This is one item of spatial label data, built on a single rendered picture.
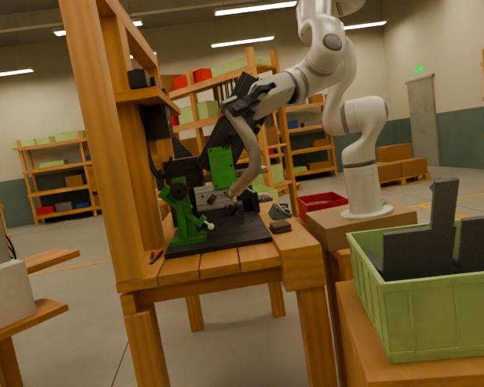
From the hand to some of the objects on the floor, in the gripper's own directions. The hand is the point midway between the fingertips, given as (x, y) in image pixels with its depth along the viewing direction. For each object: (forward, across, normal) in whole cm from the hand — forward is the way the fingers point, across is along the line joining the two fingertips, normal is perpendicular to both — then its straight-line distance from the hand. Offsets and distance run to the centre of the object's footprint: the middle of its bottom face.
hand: (235, 113), depth 88 cm
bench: (+3, +158, -75) cm, 175 cm away
